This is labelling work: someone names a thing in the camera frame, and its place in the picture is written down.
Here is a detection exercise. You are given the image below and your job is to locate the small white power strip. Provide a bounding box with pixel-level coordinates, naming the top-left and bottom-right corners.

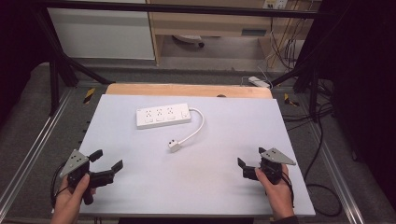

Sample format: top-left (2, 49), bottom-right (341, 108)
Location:
top-left (247, 76), bottom-right (272, 90)

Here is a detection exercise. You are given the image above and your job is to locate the person's left hand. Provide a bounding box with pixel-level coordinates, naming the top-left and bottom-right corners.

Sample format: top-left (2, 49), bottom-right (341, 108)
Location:
top-left (50, 173), bottom-right (97, 224)

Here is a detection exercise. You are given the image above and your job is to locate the black metal stand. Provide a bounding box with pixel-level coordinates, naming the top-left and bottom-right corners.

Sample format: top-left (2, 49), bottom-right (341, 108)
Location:
top-left (270, 55), bottom-right (323, 123)
top-left (32, 6), bottom-right (117, 117)

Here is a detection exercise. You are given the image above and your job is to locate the white wall socket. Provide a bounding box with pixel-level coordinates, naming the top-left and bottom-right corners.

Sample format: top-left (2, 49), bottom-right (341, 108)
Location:
top-left (262, 0), bottom-right (290, 10)

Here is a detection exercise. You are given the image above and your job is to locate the black floor cable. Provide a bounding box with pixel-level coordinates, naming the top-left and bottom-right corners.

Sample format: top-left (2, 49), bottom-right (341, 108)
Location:
top-left (281, 78), bottom-right (344, 218)

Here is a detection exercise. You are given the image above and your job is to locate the wooden desk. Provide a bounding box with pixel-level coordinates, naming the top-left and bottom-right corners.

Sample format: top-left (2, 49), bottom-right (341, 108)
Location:
top-left (145, 0), bottom-right (322, 67)

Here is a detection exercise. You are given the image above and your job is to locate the person's right hand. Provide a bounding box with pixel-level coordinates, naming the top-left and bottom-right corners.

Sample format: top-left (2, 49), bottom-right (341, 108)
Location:
top-left (254, 163), bottom-right (296, 220)

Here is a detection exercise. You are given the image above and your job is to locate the white power strip cable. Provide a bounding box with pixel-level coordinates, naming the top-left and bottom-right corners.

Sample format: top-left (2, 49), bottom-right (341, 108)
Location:
top-left (178, 106), bottom-right (206, 146)

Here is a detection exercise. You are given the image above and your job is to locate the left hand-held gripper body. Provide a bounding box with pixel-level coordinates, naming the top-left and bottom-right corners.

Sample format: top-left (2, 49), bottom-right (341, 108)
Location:
top-left (59, 148), bottom-right (115, 206)

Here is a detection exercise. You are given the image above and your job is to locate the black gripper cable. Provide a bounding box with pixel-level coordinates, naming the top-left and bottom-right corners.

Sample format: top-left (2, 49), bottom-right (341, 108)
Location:
top-left (50, 161), bottom-right (70, 208)
top-left (280, 170), bottom-right (296, 209)

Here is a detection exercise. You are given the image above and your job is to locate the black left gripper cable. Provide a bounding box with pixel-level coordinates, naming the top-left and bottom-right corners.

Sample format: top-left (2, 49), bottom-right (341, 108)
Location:
top-left (50, 161), bottom-right (70, 208)

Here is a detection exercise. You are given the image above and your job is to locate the white plug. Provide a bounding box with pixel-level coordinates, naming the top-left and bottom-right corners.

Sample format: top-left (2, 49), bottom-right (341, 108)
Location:
top-left (167, 139), bottom-right (182, 154)

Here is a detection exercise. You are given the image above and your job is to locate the black curtain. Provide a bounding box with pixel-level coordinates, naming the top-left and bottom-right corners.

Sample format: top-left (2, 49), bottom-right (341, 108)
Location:
top-left (0, 0), bottom-right (52, 122)
top-left (298, 0), bottom-right (396, 208)

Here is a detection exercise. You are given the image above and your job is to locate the aluminium rail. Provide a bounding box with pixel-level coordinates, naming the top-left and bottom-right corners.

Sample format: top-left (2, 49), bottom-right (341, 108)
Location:
top-left (306, 122), bottom-right (366, 224)
top-left (0, 88), bottom-right (76, 216)

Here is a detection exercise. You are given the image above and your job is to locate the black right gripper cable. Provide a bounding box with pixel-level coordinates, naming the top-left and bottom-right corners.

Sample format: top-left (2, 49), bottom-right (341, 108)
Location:
top-left (280, 170), bottom-right (296, 209)

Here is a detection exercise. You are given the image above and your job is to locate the yellow black tape strip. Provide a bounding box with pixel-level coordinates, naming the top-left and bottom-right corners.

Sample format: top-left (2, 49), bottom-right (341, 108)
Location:
top-left (283, 92), bottom-right (301, 107)
top-left (82, 87), bottom-right (96, 105)

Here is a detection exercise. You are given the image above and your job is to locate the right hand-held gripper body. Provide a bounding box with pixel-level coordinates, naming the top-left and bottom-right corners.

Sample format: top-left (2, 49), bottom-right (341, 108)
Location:
top-left (242, 147), bottom-right (297, 186)

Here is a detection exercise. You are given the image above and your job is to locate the wooden board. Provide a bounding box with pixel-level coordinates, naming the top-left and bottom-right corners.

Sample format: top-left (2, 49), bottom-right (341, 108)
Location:
top-left (105, 82), bottom-right (274, 100)

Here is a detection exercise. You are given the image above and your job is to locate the white cabinet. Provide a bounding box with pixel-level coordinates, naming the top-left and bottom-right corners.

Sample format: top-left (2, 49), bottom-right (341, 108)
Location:
top-left (46, 0), bottom-right (156, 61)

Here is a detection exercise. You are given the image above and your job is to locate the black metal frame bar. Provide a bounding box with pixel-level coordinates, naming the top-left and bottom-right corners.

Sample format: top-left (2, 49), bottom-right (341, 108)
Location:
top-left (31, 0), bottom-right (328, 20)

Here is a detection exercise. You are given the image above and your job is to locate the office chair base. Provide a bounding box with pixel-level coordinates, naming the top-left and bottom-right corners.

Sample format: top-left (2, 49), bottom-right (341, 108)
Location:
top-left (172, 34), bottom-right (205, 49)

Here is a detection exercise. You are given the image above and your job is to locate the bundle of hanging cables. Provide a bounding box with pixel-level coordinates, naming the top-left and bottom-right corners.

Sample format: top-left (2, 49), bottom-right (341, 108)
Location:
top-left (265, 12), bottom-right (307, 71)

